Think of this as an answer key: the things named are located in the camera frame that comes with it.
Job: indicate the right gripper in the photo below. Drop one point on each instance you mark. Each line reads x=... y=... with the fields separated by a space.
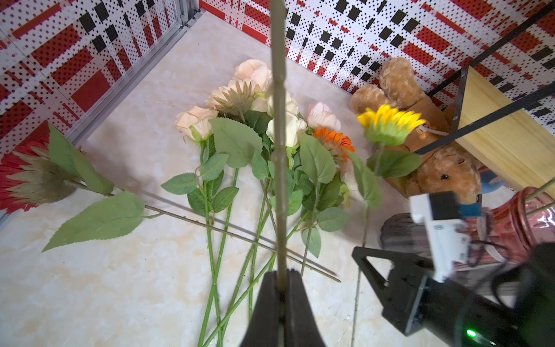
x=413 y=301

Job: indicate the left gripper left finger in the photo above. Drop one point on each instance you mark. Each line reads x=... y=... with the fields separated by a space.
x=264 y=324

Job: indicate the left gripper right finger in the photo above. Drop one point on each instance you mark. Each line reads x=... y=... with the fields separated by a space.
x=300 y=327

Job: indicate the orange flower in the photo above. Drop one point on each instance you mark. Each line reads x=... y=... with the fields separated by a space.
x=323 y=160

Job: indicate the yellow flower back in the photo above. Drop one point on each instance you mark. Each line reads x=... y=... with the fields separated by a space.
x=386 y=127

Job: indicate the brown ribbed glass vase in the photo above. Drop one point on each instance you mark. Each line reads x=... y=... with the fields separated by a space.
x=400 y=234

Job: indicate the pink ribbed glass vase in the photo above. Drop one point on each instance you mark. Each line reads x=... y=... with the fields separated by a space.
x=513 y=229

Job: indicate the brown teddy bear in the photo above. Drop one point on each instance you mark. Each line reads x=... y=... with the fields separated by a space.
x=449 y=168

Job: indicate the bamboo two-tier shelf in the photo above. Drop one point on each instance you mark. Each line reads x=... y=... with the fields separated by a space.
x=499 y=100

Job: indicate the white rose in pile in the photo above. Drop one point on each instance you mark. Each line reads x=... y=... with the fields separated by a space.
x=294 y=124

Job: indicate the pale pink rose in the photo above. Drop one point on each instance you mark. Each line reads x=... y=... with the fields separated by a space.
x=322 y=116

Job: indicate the beige daisy flower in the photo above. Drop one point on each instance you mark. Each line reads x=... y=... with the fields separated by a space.
x=236 y=98

